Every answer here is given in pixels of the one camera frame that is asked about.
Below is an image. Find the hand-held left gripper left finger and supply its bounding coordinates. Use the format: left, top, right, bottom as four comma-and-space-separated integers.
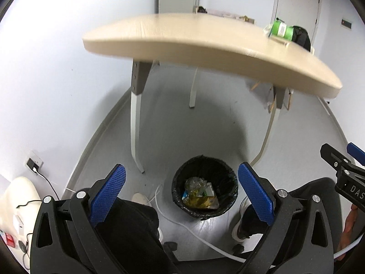
30, 164, 126, 274

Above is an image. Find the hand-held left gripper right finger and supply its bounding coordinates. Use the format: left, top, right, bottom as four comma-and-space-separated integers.
238, 162, 334, 274

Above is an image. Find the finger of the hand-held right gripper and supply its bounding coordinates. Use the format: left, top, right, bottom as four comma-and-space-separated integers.
320, 143, 352, 169
347, 143, 365, 172

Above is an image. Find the gold foil paper wrapper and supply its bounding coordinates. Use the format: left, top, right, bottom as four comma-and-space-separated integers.
182, 188, 220, 209

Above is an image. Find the clear plastic bag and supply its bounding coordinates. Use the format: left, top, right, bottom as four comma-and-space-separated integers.
184, 177, 207, 195

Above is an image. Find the black trash bin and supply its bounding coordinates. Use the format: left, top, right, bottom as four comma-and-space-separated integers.
171, 155, 238, 220

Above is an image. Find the person's right hand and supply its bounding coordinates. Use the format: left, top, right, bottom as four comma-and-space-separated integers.
341, 204, 361, 249

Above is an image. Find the person's left white shoe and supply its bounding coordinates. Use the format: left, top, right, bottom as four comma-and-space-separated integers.
132, 192, 149, 205

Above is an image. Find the person's white shoe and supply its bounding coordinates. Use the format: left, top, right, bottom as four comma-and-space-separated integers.
132, 192, 149, 205
232, 198, 253, 242

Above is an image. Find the person's right white shoe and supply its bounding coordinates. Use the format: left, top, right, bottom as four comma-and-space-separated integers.
232, 198, 253, 242

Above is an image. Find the person's left leg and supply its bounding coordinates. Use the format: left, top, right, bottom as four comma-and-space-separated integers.
77, 188, 172, 274

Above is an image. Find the white charger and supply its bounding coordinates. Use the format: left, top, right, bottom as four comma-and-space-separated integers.
13, 214, 28, 234

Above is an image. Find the black backpack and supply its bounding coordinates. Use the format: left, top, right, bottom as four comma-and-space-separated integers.
291, 26, 311, 52

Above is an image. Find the white door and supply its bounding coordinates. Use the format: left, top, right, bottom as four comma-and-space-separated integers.
272, 0, 321, 43

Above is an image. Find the round wooden table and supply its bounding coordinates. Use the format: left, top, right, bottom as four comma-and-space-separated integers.
82, 13, 343, 174

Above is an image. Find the pink drawer cabinet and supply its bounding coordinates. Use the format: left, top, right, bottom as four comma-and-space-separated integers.
192, 6, 256, 25

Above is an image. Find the black power cable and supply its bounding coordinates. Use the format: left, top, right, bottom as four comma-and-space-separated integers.
34, 170, 61, 201

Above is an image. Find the white cable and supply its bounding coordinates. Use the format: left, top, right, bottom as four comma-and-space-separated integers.
148, 184, 352, 263

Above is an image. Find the white wall socket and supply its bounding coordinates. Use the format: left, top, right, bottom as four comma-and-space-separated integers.
26, 150, 45, 174

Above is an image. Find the thin black cable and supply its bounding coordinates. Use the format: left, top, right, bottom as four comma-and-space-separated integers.
16, 200, 43, 243

